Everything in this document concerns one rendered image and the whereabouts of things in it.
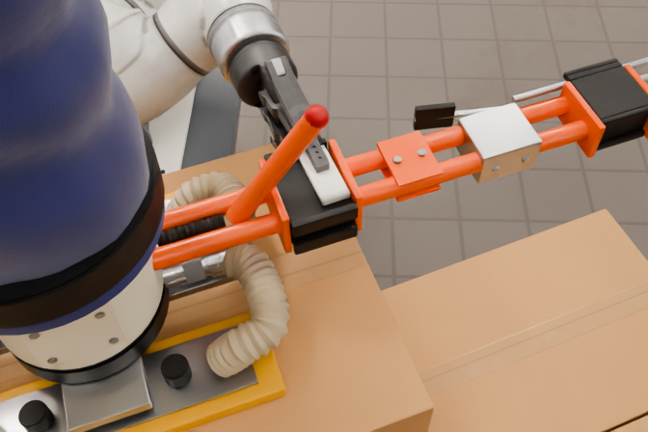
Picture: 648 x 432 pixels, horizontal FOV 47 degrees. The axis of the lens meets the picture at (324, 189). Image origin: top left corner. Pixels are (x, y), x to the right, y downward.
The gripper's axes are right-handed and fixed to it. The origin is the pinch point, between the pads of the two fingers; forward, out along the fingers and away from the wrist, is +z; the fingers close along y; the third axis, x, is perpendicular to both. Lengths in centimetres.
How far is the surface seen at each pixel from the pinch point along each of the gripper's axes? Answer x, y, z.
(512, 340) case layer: -38, 65, 0
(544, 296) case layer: -49, 65, -6
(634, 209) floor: -118, 120, -43
